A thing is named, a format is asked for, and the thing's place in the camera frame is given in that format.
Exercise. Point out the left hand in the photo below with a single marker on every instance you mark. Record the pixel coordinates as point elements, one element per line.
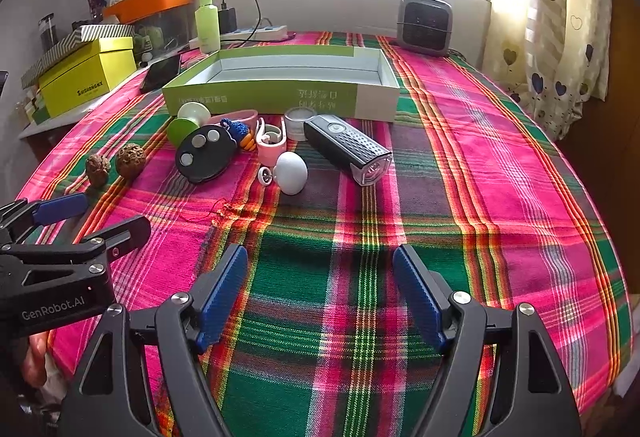
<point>34,365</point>

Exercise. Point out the white round knob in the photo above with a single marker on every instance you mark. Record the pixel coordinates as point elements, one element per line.
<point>290,174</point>

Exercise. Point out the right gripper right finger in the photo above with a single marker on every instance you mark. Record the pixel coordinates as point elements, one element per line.
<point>530,392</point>

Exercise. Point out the striped green white box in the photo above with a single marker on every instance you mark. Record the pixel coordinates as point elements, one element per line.
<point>84,35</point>

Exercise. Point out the pink clip with white insert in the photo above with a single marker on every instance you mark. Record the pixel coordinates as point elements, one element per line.
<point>270,141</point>

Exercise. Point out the yellow shoe box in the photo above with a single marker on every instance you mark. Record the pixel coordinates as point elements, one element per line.
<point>86,74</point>

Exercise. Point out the white power strip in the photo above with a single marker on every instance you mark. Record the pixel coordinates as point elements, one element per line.
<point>267,33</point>

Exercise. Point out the green white cardboard tray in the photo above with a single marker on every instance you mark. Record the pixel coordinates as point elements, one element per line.
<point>351,82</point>

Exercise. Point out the pink green plaid cloth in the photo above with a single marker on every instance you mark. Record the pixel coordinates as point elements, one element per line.
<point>319,342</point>

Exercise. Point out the green white spool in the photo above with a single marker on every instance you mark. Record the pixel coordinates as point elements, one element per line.
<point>190,117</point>

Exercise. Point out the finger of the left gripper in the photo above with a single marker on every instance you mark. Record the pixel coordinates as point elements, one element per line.
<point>120,234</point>
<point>20,218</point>

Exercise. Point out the black smartphone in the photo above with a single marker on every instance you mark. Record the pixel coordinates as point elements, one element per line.
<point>160,73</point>

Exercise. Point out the grey small heater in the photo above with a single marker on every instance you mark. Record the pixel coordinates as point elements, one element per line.
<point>425,26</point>

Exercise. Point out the black charger plug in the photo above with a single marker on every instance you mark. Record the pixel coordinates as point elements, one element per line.
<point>227,20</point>

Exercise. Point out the brown walnut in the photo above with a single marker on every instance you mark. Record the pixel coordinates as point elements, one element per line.
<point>97,170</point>
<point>130,161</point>

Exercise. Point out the heart pattern curtain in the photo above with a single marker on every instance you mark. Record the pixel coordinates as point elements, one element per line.
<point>550,56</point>

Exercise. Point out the pink ring clip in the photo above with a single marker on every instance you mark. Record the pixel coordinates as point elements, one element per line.
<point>247,117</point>

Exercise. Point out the orange box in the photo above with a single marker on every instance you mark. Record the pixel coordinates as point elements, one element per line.
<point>130,11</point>

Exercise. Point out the black oval key fob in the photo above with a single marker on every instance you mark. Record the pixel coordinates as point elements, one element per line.
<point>205,154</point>

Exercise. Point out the blue orange knot charm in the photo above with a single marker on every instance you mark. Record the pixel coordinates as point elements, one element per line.
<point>240,133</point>

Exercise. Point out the small clear round container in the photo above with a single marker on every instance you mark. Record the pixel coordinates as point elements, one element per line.
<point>294,120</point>

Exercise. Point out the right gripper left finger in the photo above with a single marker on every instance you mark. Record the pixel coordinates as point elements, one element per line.
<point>111,395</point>

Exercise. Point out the black bike light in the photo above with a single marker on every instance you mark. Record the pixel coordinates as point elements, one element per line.
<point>347,148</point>

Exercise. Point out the green lotion bottle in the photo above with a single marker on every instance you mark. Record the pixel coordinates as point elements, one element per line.
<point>207,26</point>

